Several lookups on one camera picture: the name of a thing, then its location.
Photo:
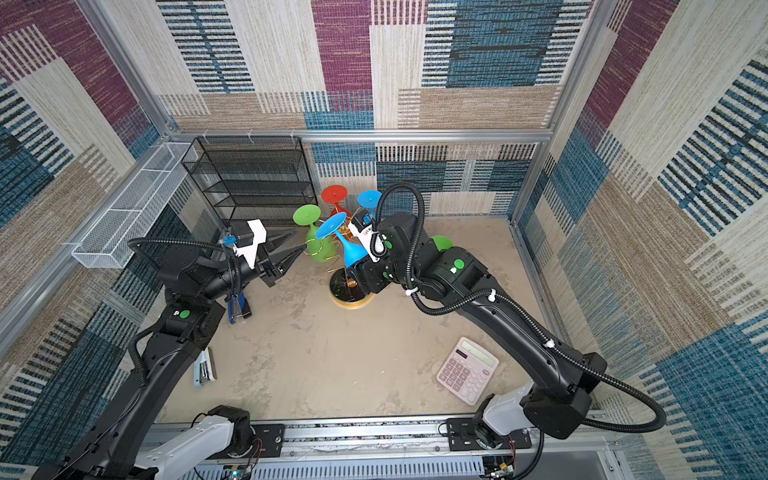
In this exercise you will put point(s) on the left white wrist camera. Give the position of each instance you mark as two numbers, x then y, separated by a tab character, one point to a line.
246	244

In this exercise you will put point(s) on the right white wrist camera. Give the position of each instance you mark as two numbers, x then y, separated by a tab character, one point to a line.
361	228

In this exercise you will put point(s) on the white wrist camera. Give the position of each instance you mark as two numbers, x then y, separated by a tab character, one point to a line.
246	244
361	228

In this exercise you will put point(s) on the blue plastic wine glass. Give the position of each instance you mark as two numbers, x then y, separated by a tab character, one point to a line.
353	252
369	201

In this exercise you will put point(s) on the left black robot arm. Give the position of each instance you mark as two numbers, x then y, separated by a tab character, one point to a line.
195	275

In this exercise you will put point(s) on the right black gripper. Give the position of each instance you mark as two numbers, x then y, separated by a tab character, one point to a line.
370	277

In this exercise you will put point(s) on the white wire mesh basket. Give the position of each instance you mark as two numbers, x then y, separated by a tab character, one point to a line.
134	211

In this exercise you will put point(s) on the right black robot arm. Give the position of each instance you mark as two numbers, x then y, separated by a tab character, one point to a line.
452	280

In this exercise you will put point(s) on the red plastic wine glass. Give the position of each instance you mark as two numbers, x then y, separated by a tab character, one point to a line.
334	195

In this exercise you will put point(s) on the gold wire wine glass rack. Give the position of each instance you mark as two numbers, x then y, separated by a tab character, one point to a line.
344	287

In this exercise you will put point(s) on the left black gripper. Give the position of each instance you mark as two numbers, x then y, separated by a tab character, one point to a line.
277	267

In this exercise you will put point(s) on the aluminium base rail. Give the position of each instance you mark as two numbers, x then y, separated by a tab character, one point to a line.
399	447

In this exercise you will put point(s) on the black mesh shelf rack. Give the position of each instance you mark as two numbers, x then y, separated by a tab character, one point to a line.
257	177

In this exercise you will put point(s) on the green plastic wine glass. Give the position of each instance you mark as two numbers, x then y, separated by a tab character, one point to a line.
320	250
442	243

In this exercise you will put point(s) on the pink calculator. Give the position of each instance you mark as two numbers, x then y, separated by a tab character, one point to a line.
467	371

